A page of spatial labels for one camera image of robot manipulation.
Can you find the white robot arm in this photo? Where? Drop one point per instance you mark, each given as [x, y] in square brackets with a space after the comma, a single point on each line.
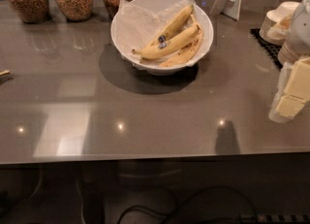
[299, 31]

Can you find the bottom spotted yellow banana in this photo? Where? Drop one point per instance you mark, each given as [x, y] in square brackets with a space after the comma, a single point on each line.
[185, 54]

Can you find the white ceramic bowl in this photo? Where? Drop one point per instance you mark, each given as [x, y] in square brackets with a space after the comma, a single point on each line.
[136, 23]

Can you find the black mesh mat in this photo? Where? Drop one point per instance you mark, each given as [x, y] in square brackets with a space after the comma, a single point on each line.
[271, 49]

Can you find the black power strip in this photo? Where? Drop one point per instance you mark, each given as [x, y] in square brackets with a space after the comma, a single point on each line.
[275, 219]

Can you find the yellow object at left edge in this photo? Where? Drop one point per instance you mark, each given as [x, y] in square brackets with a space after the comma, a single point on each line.
[4, 73]

